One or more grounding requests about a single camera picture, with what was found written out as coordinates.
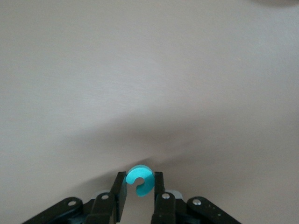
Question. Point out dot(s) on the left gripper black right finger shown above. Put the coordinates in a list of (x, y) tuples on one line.
[(160, 186)]

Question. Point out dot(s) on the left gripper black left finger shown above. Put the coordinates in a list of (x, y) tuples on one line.
[(119, 193)]

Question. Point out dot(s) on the teal letter c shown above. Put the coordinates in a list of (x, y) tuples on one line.
[(140, 173)]

